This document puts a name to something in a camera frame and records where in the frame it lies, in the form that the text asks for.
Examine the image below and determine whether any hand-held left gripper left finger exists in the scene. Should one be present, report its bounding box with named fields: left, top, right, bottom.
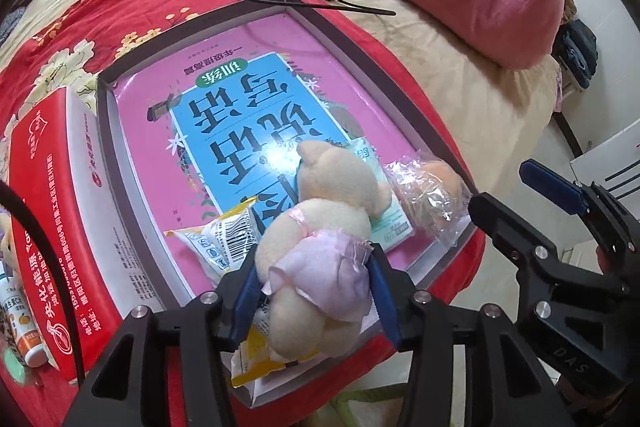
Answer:
left=60, top=252, right=266, bottom=427

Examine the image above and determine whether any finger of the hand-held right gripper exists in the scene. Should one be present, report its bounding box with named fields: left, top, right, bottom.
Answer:
left=519, top=159, right=640, bottom=253
left=467, top=192, right=632, bottom=324

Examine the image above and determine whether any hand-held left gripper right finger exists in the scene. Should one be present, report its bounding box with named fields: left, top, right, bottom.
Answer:
left=367, top=243, right=568, bottom=427

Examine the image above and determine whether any yellow snack packet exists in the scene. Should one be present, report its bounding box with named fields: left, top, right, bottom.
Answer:
left=164, top=201, right=326, bottom=389

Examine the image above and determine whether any peach item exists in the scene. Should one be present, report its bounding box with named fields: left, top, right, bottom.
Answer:
left=382, top=152, right=476, bottom=248

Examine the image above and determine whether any small teddy bear pink dress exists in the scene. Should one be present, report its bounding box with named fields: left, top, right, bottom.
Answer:
left=252, top=139, right=393, bottom=363

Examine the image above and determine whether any dark framed tray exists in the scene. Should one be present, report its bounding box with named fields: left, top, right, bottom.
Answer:
left=96, top=0, right=478, bottom=409

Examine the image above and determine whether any white chair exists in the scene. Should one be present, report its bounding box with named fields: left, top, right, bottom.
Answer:
left=570, top=119, right=640, bottom=202

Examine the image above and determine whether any cream bed quilt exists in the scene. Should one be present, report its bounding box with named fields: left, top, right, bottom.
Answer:
left=0, top=0, right=563, bottom=228

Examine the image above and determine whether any dark blue bag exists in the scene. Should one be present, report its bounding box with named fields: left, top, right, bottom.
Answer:
left=555, top=19, right=598, bottom=92

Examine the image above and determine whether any pink book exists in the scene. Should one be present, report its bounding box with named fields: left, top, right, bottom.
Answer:
left=111, top=9, right=436, bottom=303

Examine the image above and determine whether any white bottle with orange label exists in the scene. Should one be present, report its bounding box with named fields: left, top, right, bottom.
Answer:
left=0, top=264, right=49, bottom=368

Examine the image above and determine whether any red tissue pack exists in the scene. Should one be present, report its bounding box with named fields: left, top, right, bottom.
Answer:
left=7, top=87, right=126, bottom=383

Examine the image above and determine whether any red floral blanket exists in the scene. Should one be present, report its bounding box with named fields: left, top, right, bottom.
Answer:
left=0, top=0, right=488, bottom=427

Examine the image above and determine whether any thin black cable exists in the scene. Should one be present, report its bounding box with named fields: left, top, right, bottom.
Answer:
left=0, top=182, right=86, bottom=388

